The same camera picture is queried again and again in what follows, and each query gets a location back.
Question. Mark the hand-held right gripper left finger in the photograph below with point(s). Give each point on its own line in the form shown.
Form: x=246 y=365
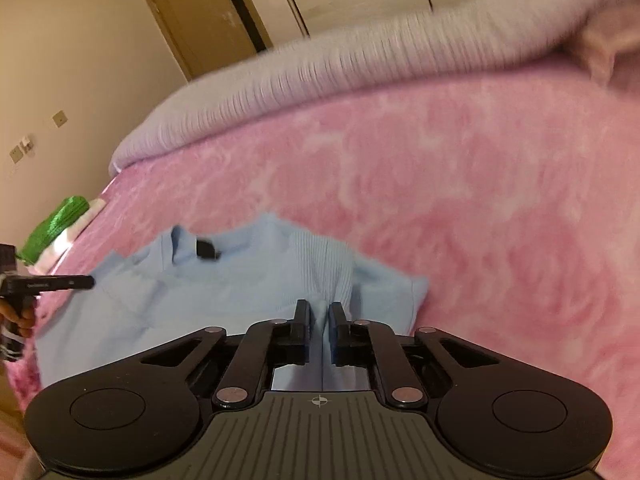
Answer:
x=304 y=332

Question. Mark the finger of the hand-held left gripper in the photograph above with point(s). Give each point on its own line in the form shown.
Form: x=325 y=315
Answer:
x=67 y=284

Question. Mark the light blue sweater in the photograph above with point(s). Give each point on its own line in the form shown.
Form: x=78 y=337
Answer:
x=225 y=280

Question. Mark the white cloth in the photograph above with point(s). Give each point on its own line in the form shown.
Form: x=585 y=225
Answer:
x=95 y=206

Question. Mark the brown wooden door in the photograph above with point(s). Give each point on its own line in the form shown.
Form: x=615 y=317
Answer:
x=200 y=10

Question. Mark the pink floral bed sheet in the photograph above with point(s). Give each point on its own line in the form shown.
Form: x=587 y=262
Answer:
x=475 y=210

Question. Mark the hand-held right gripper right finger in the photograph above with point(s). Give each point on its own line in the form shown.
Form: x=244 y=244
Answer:
x=336 y=335

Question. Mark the person's left hand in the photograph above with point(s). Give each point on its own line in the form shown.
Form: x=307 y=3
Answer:
x=22 y=315

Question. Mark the green knitted cloth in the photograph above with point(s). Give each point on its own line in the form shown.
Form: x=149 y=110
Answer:
x=55 y=225

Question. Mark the wall switch plate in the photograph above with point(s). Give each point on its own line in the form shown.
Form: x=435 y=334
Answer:
x=17 y=154
x=60 y=119

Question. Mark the grey striped duvet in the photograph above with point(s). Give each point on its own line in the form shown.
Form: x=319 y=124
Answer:
x=350 y=60

